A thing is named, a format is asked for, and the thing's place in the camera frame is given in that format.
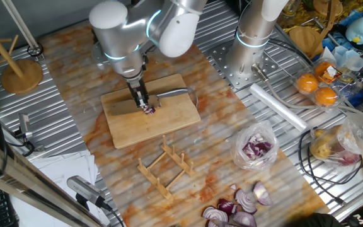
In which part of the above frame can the glass jar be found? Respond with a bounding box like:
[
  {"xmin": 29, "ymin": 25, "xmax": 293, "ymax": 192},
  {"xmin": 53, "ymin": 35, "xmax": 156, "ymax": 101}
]
[{"xmin": 282, "ymin": 0, "xmax": 299, "ymax": 17}]

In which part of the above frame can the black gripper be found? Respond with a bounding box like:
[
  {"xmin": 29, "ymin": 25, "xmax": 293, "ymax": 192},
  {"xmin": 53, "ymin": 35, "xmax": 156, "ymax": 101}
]
[{"xmin": 125, "ymin": 75, "xmax": 150, "ymax": 110}]

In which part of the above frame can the clear plastic fruit container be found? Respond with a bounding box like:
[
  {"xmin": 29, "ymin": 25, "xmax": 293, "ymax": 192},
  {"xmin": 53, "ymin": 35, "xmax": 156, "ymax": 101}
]
[{"xmin": 291, "ymin": 58, "xmax": 363, "ymax": 111}]

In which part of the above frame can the wooden cutting board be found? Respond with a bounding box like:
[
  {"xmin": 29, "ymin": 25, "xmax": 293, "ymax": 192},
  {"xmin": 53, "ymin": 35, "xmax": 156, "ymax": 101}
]
[{"xmin": 100, "ymin": 73, "xmax": 202, "ymax": 150}]

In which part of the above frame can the orange fruit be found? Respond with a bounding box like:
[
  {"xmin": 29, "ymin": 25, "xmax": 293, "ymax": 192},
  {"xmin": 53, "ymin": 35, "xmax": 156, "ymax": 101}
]
[
  {"xmin": 313, "ymin": 86, "xmax": 337, "ymax": 107},
  {"xmin": 296, "ymin": 73, "xmax": 319, "ymax": 93},
  {"xmin": 314, "ymin": 61, "xmax": 335, "ymax": 79}
]

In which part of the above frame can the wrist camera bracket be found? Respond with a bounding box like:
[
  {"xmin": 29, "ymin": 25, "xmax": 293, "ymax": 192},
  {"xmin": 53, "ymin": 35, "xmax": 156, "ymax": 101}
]
[{"xmin": 91, "ymin": 40, "xmax": 110, "ymax": 70}]

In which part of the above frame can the white plastic wrap roll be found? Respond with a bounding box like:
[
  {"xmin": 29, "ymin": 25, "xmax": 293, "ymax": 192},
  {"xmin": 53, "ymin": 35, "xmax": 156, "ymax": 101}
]
[{"xmin": 249, "ymin": 83, "xmax": 310, "ymax": 132}]

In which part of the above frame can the wooden mug tree stand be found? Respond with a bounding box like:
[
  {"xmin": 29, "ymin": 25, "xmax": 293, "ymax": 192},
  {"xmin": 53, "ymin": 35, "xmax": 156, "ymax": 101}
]
[{"xmin": 0, "ymin": 0, "xmax": 44, "ymax": 95}]

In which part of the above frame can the pale tripod leg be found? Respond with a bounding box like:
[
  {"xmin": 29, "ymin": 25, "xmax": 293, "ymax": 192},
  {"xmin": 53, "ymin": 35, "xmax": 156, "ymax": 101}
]
[{"xmin": 0, "ymin": 0, "xmax": 45, "ymax": 58}]

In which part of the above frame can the red onion wedge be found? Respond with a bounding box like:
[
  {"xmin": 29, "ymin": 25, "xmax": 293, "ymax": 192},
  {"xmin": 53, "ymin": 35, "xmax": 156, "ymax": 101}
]
[
  {"xmin": 202, "ymin": 206, "xmax": 229, "ymax": 223},
  {"xmin": 206, "ymin": 219, "xmax": 233, "ymax": 227},
  {"xmin": 231, "ymin": 211, "xmax": 258, "ymax": 227},
  {"xmin": 216, "ymin": 198, "xmax": 239, "ymax": 216},
  {"xmin": 252, "ymin": 180, "xmax": 274, "ymax": 207},
  {"xmin": 234, "ymin": 188, "xmax": 258, "ymax": 215}
]

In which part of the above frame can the black printed box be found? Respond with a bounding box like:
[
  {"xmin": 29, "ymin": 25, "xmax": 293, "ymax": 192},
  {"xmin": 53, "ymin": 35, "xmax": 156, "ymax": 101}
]
[{"xmin": 342, "ymin": 206, "xmax": 363, "ymax": 227}]

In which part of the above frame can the white paper stack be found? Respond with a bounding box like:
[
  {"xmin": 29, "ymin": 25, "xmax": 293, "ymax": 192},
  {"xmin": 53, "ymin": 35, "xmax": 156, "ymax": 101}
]
[{"xmin": 11, "ymin": 149, "xmax": 112, "ymax": 227}]

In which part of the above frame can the wooden peg rack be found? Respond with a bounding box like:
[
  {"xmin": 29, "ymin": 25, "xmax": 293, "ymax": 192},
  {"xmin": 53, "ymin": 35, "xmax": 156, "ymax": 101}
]
[{"xmin": 137, "ymin": 135, "xmax": 197, "ymax": 201}]

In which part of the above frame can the plastic bag of potatoes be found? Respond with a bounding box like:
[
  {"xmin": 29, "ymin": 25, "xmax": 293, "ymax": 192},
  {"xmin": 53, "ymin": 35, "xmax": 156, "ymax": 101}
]
[{"xmin": 309, "ymin": 124, "xmax": 363, "ymax": 167}]

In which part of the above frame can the steel cleaver knife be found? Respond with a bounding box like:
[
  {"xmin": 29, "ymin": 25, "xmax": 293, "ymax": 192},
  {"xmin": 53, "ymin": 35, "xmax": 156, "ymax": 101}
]
[{"xmin": 107, "ymin": 87, "xmax": 190, "ymax": 117}]

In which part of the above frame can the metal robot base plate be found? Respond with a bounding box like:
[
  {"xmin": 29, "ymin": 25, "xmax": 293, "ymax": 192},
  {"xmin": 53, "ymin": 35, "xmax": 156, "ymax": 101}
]
[{"xmin": 209, "ymin": 39, "xmax": 280, "ymax": 90}]

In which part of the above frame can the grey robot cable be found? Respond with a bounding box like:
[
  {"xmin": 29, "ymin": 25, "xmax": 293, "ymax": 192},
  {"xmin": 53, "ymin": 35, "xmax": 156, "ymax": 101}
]
[{"xmin": 251, "ymin": 62, "xmax": 363, "ymax": 124}]

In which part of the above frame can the metal frame beam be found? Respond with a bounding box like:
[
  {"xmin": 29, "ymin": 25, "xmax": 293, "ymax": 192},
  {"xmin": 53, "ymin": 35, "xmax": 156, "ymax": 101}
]
[{"xmin": 0, "ymin": 134, "xmax": 107, "ymax": 227}]

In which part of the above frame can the plastic bag of chopped onion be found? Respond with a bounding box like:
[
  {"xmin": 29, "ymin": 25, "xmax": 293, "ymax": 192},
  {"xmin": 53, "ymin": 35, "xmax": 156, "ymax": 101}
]
[{"xmin": 231, "ymin": 120, "xmax": 280, "ymax": 171}]

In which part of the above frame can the round wooden stand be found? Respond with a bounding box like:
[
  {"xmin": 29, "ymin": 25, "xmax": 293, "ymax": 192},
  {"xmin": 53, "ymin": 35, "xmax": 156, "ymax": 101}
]
[{"xmin": 288, "ymin": 0, "xmax": 343, "ymax": 59}]

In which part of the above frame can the orange marbled table mat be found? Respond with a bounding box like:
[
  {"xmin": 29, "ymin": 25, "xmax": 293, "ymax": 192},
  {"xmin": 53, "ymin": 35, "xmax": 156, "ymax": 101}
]
[{"xmin": 38, "ymin": 4, "xmax": 331, "ymax": 227}]

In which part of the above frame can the blue bird toy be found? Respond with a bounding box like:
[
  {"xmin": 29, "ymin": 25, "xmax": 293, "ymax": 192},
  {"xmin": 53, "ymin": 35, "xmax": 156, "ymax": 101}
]
[{"xmin": 345, "ymin": 16, "xmax": 363, "ymax": 45}]

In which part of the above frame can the silver depth camera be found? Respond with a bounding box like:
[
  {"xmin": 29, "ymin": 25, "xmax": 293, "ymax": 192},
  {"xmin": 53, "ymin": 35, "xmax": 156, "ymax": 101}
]
[{"xmin": 66, "ymin": 175, "xmax": 107, "ymax": 209}]

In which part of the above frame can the clear plastic measuring cup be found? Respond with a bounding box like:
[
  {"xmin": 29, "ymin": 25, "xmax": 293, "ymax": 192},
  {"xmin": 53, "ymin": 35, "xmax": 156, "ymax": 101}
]
[{"xmin": 332, "ymin": 45, "xmax": 363, "ymax": 72}]

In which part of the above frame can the black cable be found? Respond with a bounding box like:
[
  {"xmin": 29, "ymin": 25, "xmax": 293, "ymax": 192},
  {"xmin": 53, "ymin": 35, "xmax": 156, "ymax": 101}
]
[{"xmin": 297, "ymin": 127, "xmax": 363, "ymax": 206}]

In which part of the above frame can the grey camera on clamp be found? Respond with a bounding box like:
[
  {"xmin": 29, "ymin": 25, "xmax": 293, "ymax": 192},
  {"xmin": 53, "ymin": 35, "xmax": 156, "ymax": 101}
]
[{"xmin": 13, "ymin": 112, "xmax": 45, "ymax": 158}]

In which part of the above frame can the clear plastic bag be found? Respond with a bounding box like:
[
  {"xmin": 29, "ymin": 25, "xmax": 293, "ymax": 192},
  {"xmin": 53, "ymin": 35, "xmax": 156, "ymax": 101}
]
[{"xmin": 337, "ymin": 112, "xmax": 363, "ymax": 155}]

